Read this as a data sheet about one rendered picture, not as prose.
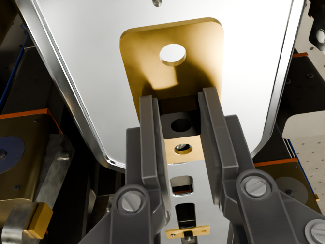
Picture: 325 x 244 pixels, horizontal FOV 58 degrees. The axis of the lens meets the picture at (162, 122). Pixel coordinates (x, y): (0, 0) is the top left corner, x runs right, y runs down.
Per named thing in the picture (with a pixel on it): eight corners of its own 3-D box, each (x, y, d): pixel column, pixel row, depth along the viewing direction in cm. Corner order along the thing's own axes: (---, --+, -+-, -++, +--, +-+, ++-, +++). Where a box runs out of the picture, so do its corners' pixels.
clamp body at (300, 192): (269, 95, 74) (334, 234, 50) (222, 102, 74) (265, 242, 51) (274, 75, 69) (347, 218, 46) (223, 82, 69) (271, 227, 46)
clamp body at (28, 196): (85, 38, 58) (52, 222, 33) (32, 47, 58) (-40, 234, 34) (74, 7, 53) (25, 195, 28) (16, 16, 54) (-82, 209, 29)
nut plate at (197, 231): (210, 224, 55) (211, 231, 54) (209, 232, 58) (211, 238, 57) (165, 230, 55) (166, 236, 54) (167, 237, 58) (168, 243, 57)
